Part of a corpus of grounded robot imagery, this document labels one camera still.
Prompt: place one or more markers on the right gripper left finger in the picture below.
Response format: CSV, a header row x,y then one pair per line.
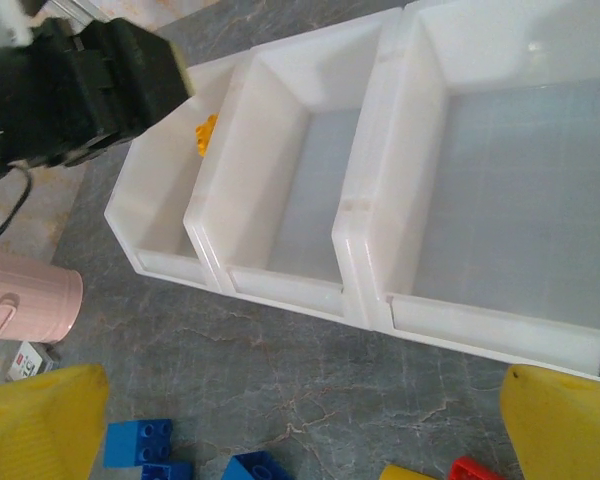
x,y
30,430

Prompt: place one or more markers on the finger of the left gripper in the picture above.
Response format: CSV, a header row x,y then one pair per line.
x,y
140,70
112,125

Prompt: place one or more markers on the aluminium side frame rail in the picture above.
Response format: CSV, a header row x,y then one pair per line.
x,y
75,10

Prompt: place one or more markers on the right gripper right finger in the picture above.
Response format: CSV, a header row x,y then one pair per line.
x,y
570,435

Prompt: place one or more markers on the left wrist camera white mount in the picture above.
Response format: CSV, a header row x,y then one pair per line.
x,y
19,20

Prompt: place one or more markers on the blue lego brick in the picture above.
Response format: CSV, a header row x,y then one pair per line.
x,y
252,467
167,472
137,442

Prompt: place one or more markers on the yellow lego brick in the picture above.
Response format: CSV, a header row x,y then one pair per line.
x,y
402,473
205,132

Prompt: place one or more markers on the red lego brick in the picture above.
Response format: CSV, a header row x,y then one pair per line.
x,y
475,469

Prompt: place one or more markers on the small red white card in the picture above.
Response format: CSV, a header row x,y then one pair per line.
x,y
27,360

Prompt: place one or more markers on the pink ribbed cup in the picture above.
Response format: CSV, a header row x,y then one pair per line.
x,y
25,295

